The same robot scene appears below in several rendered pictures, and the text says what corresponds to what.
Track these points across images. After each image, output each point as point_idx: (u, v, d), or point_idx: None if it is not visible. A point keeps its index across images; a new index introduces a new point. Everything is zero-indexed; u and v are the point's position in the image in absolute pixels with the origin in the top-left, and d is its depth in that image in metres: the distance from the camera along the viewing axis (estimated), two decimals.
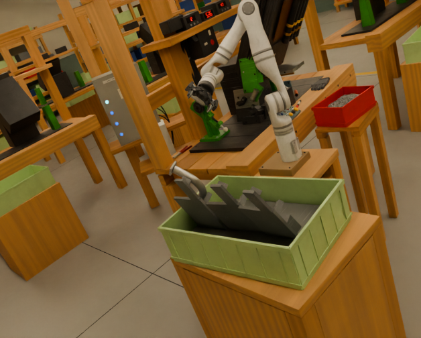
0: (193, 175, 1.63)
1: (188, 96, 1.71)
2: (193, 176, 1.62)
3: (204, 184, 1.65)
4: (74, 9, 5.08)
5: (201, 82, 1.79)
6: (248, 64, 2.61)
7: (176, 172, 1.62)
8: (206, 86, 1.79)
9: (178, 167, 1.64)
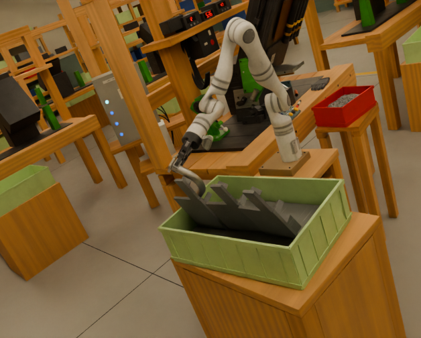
0: (192, 172, 1.63)
1: (175, 171, 1.64)
2: (192, 172, 1.61)
3: (203, 181, 1.65)
4: (74, 9, 5.08)
5: None
6: (248, 64, 2.61)
7: (175, 168, 1.61)
8: (182, 141, 1.69)
9: None
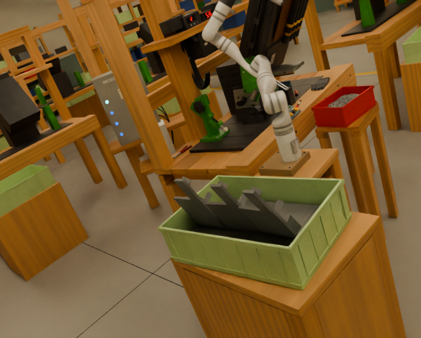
0: None
1: None
2: None
3: None
4: (74, 9, 5.08)
5: (230, 2, 2.20)
6: (248, 64, 2.61)
7: None
8: None
9: None
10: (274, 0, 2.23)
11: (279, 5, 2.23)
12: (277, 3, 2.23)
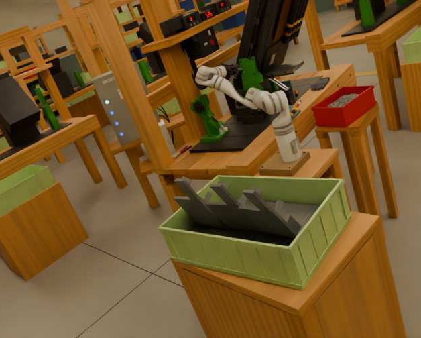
0: (230, 78, 2.67)
1: (238, 72, 2.65)
2: (229, 77, 2.69)
3: None
4: (74, 9, 5.08)
5: (228, 72, 2.53)
6: (248, 64, 2.61)
7: None
8: (227, 68, 2.55)
9: (234, 70, 2.64)
10: None
11: (251, 108, 2.63)
12: None
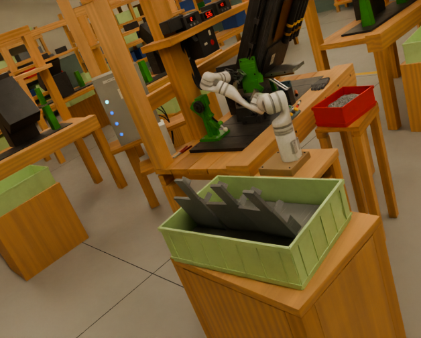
0: (234, 83, 2.66)
1: (243, 78, 2.64)
2: (233, 82, 2.68)
3: None
4: (74, 9, 5.08)
5: (232, 77, 2.52)
6: (248, 64, 2.61)
7: None
8: (231, 74, 2.53)
9: (238, 74, 2.63)
10: None
11: (255, 113, 2.62)
12: None
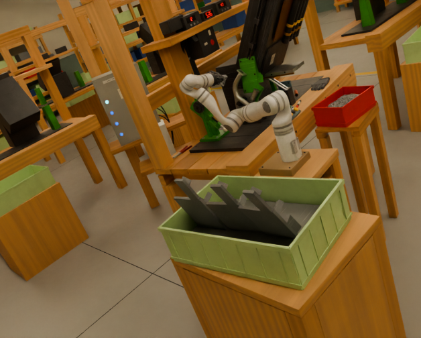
0: (234, 83, 2.67)
1: (226, 78, 2.53)
2: (233, 82, 2.68)
3: (233, 92, 2.69)
4: (74, 9, 5.08)
5: (216, 80, 2.41)
6: (248, 64, 2.61)
7: None
8: (215, 76, 2.42)
9: (238, 75, 2.63)
10: None
11: None
12: None
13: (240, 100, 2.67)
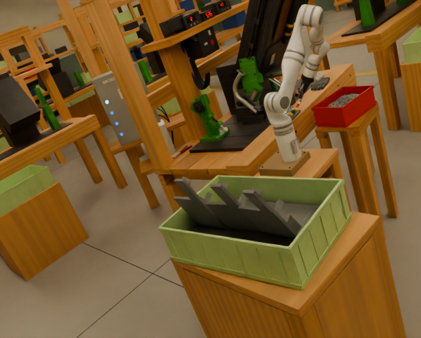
0: (234, 83, 2.67)
1: (302, 97, 2.47)
2: (233, 82, 2.68)
3: (233, 92, 2.69)
4: (74, 9, 5.08)
5: None
6: (248, 64, 2.61)
7: None
8: None
9: (238, 75, 2.63)
10: (253, 106, 2.63)
11: (255, 113, 2.62)
12: (254, 110, 2.62)
13: (240, 100, 2.67)
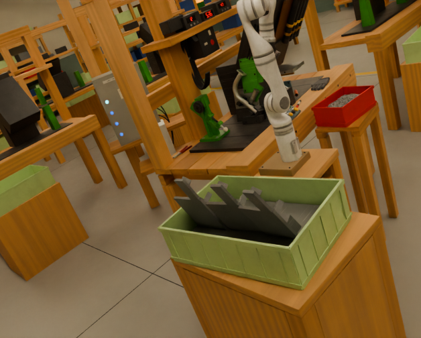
0: (234, 83, 2.67)
1: None
2: (233, 82, 2.68)
3: (233, 92, 2.69)
4: (74, 9, 5.08)
5: None
6: (248, 64, 2.61)
7: None
8: None
9: (238, 75, 2.63)
10: (253, 106, 2.63)
11: (255, 113, 2.62)
12: (254, 110, 2.62)
13: (240, 100, 2.67)
